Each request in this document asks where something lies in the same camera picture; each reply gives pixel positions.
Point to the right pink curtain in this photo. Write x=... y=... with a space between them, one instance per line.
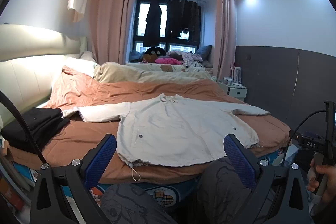
x=225 y=38

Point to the white nightstand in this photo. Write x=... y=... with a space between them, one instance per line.
x=235 y=91

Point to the white rack on nightstand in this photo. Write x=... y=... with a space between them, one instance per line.
x=235 y=76

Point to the blue cartoon mattress side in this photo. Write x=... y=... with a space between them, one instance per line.
x=166 y=195

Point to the pink garment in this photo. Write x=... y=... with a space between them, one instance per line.
x=168 y=61

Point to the orange bed sheet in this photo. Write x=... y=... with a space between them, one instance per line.
x=77 y=138

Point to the folded black clothes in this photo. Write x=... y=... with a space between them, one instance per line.
x=44 y=124

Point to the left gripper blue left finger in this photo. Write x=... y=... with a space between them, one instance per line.
x=96 y=161

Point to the white pillow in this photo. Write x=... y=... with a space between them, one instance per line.
x=80 y=65

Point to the floral clothes pile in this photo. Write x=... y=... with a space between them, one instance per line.
x=188 y=59

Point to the cream white jacket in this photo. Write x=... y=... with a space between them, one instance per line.
x=172 y=131

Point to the pink curtain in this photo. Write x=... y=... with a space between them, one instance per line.
x=225 y=38
x=110 y=27

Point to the dark hanging coat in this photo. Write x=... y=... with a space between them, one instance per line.
x=153 y=23

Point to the black plush toy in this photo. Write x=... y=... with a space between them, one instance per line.
x=152 y=54

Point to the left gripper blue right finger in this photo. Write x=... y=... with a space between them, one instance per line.
x=243 y=160

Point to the cream padded headboard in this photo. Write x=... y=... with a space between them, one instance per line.
x=32 y=58

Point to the grey patterned trouser legs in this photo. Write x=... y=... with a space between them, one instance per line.
x=216 y=196

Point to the beige duvet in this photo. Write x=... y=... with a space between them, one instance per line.
x=111 y=72

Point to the blue cushion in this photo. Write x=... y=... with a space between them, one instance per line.
x=204 y=52

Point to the left pink curtain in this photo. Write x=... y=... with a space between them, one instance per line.
x=110 y=27

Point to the dark hanging clothes group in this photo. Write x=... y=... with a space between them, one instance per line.
x=183 y=16

